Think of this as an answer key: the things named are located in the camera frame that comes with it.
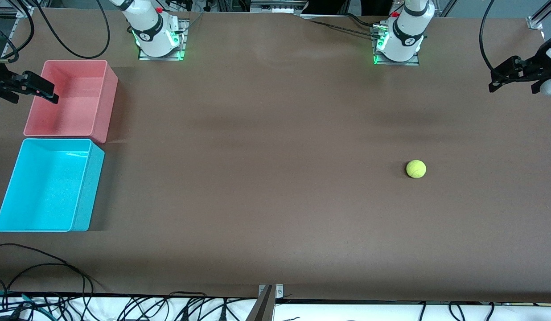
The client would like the yellow-green tennis ball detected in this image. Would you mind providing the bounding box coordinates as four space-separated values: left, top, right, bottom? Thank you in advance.
406 160 427 179

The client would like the pink plastic bin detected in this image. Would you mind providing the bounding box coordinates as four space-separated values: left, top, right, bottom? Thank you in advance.
24 59 119 144

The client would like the blue plastic bin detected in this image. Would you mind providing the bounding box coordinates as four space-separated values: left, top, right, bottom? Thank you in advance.
0 138 106 233

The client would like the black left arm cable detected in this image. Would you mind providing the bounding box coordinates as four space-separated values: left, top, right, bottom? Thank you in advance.
479 0 526 83

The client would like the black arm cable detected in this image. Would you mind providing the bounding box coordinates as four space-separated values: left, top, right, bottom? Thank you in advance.
479 0 526 83
33 0 111 59

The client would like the aluminium profile rail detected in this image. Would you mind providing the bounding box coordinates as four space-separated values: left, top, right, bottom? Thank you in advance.
527 0 551 30

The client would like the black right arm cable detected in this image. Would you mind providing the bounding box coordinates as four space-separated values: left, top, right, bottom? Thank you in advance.
33 0 111 59

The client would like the black background cable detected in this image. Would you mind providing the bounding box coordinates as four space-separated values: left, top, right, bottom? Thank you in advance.
0 0 35 63

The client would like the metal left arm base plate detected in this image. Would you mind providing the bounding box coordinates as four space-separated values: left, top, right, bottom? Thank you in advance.
371 25 421 66

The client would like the black looped cable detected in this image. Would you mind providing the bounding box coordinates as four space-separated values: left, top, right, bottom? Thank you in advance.
0 263 94 308
0 243 95 297

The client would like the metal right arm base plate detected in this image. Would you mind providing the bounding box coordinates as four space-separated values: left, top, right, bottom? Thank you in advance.
137 18 189 62

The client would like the thin black table cable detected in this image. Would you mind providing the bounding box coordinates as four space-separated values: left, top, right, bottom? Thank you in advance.
342 12 385 28
302 18 383 40

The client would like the green cable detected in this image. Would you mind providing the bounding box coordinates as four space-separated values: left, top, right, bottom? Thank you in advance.
0 291 51 319

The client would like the metal bracket plate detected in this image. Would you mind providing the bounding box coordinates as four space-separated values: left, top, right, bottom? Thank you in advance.
259 284 284 299

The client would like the dark camera mount pole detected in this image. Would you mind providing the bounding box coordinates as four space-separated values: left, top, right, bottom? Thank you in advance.
245 285 276 321

